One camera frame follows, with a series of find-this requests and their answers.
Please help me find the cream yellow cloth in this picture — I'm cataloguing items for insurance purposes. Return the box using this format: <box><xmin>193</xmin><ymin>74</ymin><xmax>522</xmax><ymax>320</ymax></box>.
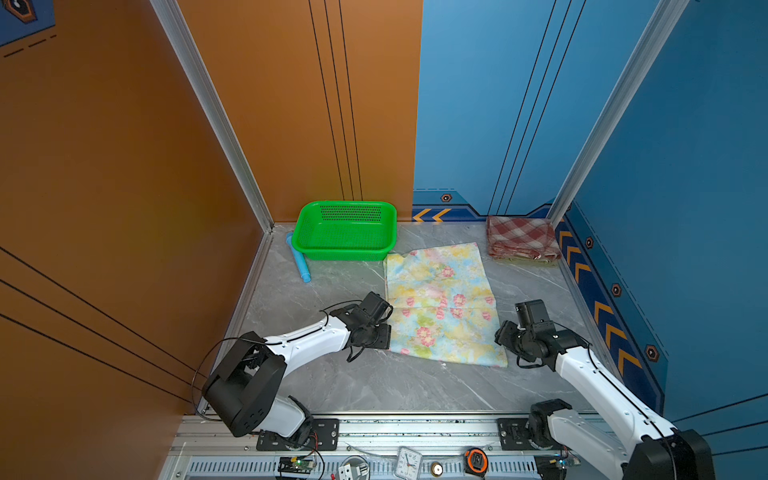
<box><xmin>383</xmin><ymin>243</ymin><xmax>508</xmax><ymax>368</ymax></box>

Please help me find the olive green skirt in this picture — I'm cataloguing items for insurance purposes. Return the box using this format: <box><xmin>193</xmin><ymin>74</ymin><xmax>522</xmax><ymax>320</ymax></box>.
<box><xmin>493</xmin><ymin>256</ymin><xmax>559</xmax><ymax>268</ymax></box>

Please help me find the red plaid skirt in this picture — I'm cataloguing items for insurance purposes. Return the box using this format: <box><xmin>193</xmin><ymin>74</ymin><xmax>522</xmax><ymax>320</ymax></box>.
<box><xmin>486</xmin><ymin>216</ymin><xmax>561</xmax><ymax>262</ymax></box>

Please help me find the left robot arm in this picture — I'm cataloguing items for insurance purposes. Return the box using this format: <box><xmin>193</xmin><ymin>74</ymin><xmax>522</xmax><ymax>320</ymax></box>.
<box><xmin>201</xmin><ymin>292</ymin><xmax>394</xmax><ymax>448</ymax></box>

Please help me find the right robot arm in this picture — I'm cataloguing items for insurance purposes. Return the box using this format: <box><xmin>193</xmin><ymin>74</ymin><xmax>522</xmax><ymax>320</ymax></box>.
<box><xmin>495</xmin><ymin>300</ymin><xmax>716</xmax><ymax>479</ymax></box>

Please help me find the light blue tube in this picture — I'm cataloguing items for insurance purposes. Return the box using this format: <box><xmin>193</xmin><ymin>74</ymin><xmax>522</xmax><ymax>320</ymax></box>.
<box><xmin>286</xmin><ymin>232</ymin><xmax>311</xmax><ymax>283</ymax></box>

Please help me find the green plastic basket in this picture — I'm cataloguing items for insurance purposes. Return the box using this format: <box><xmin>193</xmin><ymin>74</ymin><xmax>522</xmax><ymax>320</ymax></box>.
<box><xmin>292</xmin><ymin>201</ymin><xmax>398</xmax><ymax>262</ymax></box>

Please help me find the right small circuit board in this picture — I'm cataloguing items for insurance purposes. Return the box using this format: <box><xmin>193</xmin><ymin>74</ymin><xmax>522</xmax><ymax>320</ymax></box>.
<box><xmin>550</xmin><ymin>456</ymin><xmax>581</xmax><ymax>471</ymax></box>

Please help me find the orange black tape measure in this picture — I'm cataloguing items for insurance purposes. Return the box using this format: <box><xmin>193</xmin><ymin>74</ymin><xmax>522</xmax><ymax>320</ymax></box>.
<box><xmin>463</xmin><ymin>447</ymin><xmax>489</xmax><ymax>479</ymax></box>

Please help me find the white square clock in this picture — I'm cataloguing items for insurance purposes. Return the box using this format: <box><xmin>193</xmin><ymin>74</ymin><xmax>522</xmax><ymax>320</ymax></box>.
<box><xmin>394</xmin><ymin>447</ymin><xmax>423</xmax><ymax>480</ymax></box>

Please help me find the white power plug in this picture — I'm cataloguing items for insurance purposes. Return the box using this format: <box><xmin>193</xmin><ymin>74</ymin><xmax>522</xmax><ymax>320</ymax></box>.
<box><xmin>336</xmin><ymin>456</ymin><xmax>371</xmax><ymax>480</ymax></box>

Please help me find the green circuit board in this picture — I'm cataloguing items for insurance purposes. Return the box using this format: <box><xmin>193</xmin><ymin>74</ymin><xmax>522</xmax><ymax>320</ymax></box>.
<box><xmin>276</xmin><ymin>456</ymin><xmax>321</xmax><ymax>479</ymax></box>

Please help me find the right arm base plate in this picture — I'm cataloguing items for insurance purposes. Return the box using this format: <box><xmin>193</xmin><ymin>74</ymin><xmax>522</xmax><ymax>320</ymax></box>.
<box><xmin>496</xmin><ymin>417</ymin><xmax>563</xmax><ymax>451</ymax></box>

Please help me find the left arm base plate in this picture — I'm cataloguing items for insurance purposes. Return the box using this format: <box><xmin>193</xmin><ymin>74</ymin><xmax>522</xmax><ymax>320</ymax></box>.
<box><xmin>256</xmin><ymin>418</ymin><xmax>340</xmax><ymax>453</ymax></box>

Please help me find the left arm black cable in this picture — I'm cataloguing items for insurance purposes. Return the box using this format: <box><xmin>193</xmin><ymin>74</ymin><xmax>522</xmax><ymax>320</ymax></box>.
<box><xmin>191</xmin><ymin>335</ymin><xmax>259</xmax><ymax>415</ymax></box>

